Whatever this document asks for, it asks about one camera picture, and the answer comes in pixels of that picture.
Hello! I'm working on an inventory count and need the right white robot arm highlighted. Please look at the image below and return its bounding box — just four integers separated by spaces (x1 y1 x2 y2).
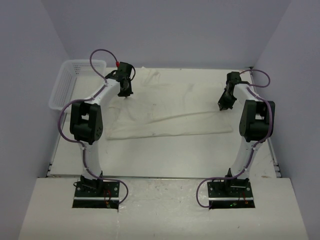
218 71 276 197

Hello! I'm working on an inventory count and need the cream white t shirt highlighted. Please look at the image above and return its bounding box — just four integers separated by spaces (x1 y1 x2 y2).
104 67 233 140

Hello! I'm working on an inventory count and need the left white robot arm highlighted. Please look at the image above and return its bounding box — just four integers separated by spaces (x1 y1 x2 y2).
69 62 136 197

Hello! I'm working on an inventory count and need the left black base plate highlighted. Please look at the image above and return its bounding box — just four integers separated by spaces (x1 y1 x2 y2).
72 179 120 210

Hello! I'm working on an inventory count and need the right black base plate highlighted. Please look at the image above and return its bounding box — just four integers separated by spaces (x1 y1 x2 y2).
207 178 255 209

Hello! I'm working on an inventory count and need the white plastic basket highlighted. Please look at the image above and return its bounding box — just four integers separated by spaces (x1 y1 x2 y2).
48 59 104 111

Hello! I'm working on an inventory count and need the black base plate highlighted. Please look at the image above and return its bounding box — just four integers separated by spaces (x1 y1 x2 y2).
207 178 255 209
72 179 120 210

